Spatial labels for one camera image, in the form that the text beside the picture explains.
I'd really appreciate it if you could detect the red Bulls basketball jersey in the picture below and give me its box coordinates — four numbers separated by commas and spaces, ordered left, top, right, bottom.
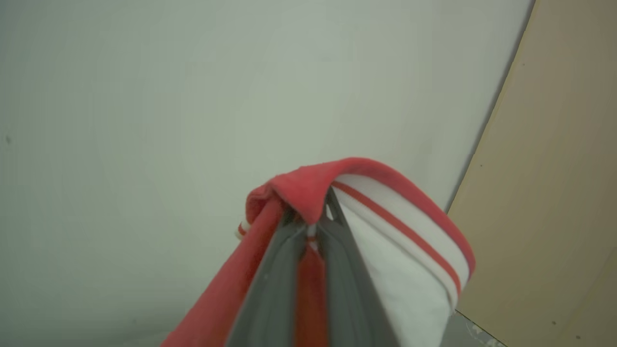
161, 157, 476, 347

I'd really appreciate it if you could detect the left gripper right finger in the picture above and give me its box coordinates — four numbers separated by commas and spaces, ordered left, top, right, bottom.
313, 187, 401, 347

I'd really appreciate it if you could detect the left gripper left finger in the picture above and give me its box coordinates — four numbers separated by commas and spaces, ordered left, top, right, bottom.
226, 212, 309, 347

